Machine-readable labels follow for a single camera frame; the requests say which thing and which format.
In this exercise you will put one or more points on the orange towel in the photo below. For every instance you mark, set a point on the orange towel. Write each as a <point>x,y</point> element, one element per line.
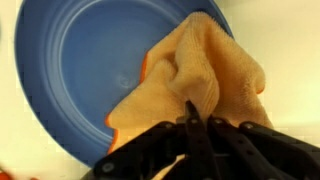
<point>206,73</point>

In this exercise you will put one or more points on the blue plate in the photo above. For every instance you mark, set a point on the blue plate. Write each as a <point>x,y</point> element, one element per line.
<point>83,66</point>

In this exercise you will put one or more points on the red bottle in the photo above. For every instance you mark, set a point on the red bottle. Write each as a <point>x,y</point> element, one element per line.
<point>3,176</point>

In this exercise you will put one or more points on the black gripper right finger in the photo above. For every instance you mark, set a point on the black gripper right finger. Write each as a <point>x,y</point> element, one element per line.
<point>260,150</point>

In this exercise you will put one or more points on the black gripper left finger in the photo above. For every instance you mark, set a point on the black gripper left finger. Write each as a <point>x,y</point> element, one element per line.
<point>150,146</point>

